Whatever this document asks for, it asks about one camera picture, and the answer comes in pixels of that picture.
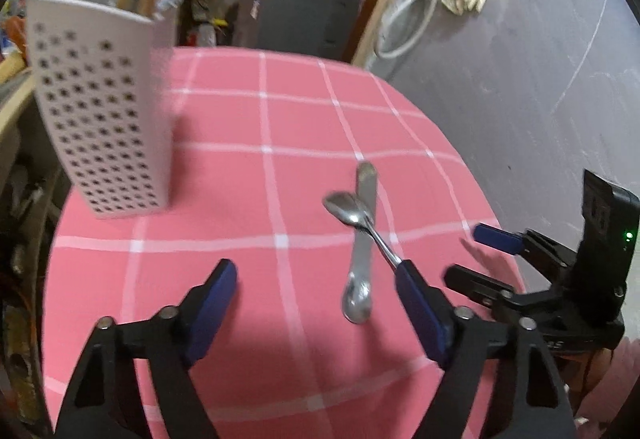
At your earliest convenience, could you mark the oval steel spoon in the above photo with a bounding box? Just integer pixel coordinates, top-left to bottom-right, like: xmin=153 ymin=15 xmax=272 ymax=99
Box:
xmin=322 ymin=191 xmax=401 ymax=270

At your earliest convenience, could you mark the white hose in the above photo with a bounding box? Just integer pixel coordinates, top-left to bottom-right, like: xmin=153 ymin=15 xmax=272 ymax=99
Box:
xmin=373 ymin=0 xmax=449 ymax=60

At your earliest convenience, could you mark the white perforated utensil basket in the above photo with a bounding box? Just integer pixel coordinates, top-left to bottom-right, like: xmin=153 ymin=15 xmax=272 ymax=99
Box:
xmin=26 ymin=0 xmax=181 ymax=217

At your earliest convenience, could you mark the dark grey cabinet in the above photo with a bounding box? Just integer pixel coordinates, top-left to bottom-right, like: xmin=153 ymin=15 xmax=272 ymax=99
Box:
xmin=231 ymin=0 xmax=360 ymax=61

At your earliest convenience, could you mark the pink sleeve forearm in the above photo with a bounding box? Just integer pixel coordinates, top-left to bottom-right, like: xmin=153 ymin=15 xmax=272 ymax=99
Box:
xmin=561 ymin=337 xmax=639 ymax=438

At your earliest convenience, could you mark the steel table knife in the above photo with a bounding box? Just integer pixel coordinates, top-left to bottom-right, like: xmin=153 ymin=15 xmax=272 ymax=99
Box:
xmin=342 ymin=162 xmax=378 ymax=325

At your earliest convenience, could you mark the pink checked tablecloth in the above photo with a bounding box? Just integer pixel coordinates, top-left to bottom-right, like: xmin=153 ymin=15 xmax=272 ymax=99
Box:
xmin=43 ymin=48 xmax=522 ymax=438

